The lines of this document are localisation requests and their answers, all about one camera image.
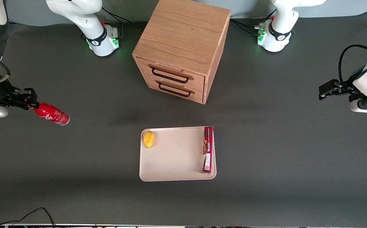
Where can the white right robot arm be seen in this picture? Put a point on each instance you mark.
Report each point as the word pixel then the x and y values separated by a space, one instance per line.
pixel 85 19

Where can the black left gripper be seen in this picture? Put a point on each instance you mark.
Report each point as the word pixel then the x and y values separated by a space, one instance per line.
pixel 344 88

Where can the wooden drawer cabinet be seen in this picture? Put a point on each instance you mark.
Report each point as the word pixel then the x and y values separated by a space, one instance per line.
pixel 183 34

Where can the wooden drawer front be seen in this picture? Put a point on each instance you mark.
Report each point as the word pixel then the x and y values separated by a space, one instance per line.
pixel 170 68
pixel 183 96

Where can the beige plastic tray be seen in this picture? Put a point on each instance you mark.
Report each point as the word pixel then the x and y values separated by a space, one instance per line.
pixel 177 155

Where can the red tartan cookie box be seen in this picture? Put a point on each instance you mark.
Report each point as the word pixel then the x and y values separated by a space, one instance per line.
pixel 208 148

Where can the yellow lemon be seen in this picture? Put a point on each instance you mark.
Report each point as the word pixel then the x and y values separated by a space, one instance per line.
pixel 148 139

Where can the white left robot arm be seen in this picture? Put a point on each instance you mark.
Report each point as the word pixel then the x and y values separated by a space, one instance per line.
pixel 281 19

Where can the red coke bottle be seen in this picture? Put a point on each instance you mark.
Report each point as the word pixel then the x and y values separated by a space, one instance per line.
pixel 52 114

